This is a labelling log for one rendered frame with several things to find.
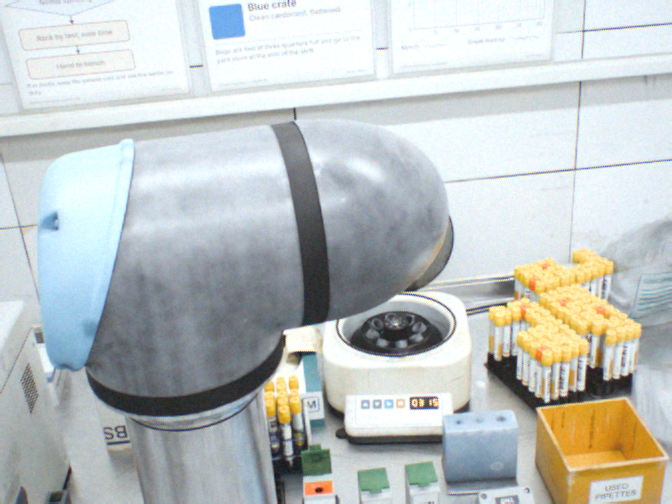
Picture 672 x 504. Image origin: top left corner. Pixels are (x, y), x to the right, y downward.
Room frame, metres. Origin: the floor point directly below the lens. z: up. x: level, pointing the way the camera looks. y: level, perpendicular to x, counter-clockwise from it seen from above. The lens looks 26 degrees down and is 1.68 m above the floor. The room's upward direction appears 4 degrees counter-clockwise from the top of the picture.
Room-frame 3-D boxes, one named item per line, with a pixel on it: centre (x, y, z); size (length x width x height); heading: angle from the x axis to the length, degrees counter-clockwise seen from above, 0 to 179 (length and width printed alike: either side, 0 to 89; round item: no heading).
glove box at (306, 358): (1.14, 0.09, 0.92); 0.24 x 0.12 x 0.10; 4
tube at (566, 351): (1.03, -0.35, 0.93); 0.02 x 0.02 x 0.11
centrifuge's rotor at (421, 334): (1.13, -0.09, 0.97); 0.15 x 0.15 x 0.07
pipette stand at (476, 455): (0.88, -0.18, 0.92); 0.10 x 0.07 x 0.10; 89
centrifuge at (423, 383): (1.11, -0.09, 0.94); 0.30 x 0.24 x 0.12; 175
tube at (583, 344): (1.04, -0.38, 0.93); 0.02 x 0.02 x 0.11
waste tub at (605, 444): (0.84, -0.34, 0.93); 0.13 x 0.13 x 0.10; 3
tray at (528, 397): (1.10, -0.32, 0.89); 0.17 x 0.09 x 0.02; 21
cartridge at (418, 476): (0.82, -0.09, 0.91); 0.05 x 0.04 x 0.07; 4
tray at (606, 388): (1.14, -0.42, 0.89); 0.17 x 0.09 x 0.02; 21
